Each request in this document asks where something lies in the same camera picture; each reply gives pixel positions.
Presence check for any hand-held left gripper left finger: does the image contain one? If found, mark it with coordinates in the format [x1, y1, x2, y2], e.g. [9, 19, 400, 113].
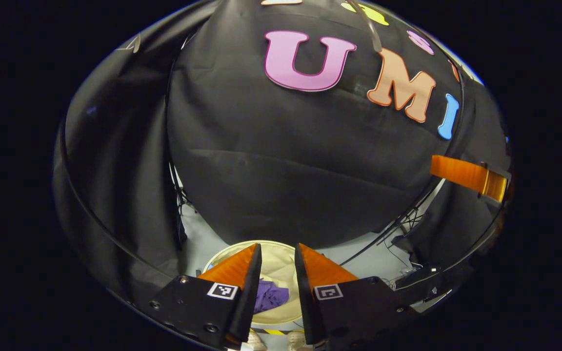
[148, 243, 263, 351]

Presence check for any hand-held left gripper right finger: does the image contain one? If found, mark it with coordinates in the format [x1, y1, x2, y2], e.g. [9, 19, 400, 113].
[294, 243, 421, 347]

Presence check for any purple shirt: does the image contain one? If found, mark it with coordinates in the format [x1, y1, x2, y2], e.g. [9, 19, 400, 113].
[253, 279, 290, 315]

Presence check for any cream laundry hamper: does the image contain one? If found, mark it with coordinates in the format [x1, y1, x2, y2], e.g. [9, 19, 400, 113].
[202, 240, 307, 326]

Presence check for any black clothes rack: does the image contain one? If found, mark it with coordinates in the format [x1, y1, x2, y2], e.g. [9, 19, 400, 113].
[164, 19, 469, 273]

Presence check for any person's right white shoe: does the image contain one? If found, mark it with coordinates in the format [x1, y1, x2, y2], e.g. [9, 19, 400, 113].
[287, 331, 314, 351]

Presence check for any person's white shoe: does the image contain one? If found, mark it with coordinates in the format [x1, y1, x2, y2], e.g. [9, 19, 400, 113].
[287, 331, 314, 351]
[240, 331, 268, 351]

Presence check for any person's left white shoe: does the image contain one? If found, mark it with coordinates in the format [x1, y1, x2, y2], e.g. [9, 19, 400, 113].
[240, 331, 268, 351]

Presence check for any black backdrop cloth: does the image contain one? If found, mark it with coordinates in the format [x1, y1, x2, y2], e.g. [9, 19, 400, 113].
[54, 0, 513, 312]

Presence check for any black cable bundle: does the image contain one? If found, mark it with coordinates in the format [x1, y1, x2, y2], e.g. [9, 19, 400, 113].
[338, 193, 445, 273]

